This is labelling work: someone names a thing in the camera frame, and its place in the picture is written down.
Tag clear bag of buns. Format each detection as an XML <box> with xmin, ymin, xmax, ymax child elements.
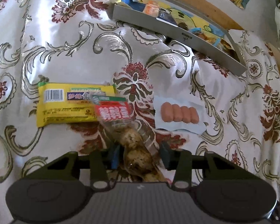
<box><xmin>89</xmin><ymin>94</ymin><xmax>166</xmax><ymax>182</ymax></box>

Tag sausages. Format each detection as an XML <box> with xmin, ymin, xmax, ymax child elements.
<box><xmin>153</xmin><ymin>96</ymin><xmax>206</xmax><ymax>135</ymax></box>

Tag yellow noodle packet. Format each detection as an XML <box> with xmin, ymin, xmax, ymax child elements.
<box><xmin>36</xmin><ymin>83</ymin><xmax>116</xmax><ymax>127</ymax></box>

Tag golden torn snack bag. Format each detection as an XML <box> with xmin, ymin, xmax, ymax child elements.
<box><xmin>220</xmin><ymin>39</ymin><xmax>236</xmax><ymax>57</ymax></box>

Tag blue chip snack bag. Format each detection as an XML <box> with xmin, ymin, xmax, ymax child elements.
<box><xmin>189</xmin><ymin>27</ymin><xmax>221</xmax><ymax>46</ymax></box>

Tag long white orange snack pack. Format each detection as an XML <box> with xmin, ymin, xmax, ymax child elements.
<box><xmin>143</xmin><ymin>1</ymin><xmax>160</xmax><ymax>18</ymax></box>

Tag grey shallow tray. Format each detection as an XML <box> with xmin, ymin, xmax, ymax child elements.
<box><xmin>112</xmin><ymin>0</ymin><xmax>246</xmax><ymax>76</ymax></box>

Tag floral white bedspread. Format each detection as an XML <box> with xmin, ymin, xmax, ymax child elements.
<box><xmin>0</xmin><ymin>0</ymin><xmax>280</xmax><ymax>223</ymax></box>

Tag dark blue packet in tray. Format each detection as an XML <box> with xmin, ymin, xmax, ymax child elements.
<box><xmin>157</xmin><ymin>8</ymin><xmax>177</xmax><ymax>25</ymax></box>

